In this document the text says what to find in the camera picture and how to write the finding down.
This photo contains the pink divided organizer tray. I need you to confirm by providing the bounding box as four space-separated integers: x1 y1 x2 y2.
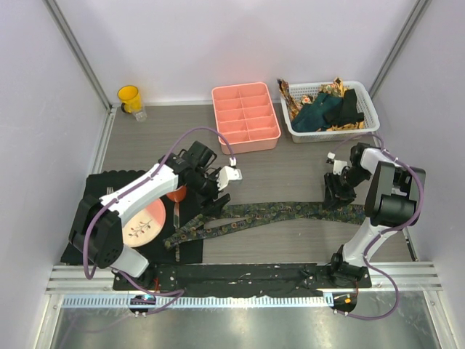
211 82 281 155

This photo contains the yellow floral tie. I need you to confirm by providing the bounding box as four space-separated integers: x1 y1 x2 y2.
277 78 364 132

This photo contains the orange mug white inside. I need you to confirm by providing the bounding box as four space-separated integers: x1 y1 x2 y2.
166 185 187 203

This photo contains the pink and cream plate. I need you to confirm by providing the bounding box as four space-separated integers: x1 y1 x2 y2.
122 198 166 248

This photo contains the black scalloped placemat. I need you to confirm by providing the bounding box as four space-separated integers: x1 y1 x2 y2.
60 169 206 266

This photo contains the clear small glass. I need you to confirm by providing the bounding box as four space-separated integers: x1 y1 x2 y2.
132 109 147 122

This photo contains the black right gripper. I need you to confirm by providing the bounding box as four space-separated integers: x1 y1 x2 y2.
323 167 372 211

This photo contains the knife with patterned handle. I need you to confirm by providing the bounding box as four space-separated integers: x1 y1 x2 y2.
174 201 180 262

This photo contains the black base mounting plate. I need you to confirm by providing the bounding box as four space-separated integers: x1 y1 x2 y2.
136 262 372 298

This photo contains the black tie in basket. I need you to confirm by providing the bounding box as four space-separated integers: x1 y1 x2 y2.
323 89 365 127

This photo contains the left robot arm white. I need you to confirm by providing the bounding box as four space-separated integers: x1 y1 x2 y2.
69 141 242 290

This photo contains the yellow plastic cup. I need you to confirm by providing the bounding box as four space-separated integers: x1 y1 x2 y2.
117 85 142 113

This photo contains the aluminium frame rail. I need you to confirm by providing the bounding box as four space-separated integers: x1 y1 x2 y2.
46 262 442 313

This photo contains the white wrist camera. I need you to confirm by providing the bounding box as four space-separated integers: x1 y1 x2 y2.
326 152 348 175
217 166 243 191

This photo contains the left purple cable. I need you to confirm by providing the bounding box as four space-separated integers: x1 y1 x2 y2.
82 126 239 334

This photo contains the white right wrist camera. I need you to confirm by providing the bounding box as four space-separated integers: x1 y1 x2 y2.
326 152 348 175

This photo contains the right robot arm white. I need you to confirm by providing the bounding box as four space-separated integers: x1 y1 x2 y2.
323 143 426 287

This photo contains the dark patterned necktie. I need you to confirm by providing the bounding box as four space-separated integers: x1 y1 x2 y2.
163 201 365 250

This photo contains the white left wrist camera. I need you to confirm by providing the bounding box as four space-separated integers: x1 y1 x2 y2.
217 166 243 191

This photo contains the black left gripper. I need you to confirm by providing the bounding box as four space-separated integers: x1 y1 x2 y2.
185 168 230 218

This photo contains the white plastic basket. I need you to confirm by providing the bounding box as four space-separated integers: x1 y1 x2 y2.
277 78 380 143

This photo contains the teal green tie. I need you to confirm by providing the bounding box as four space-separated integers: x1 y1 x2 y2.
291 92 342 133

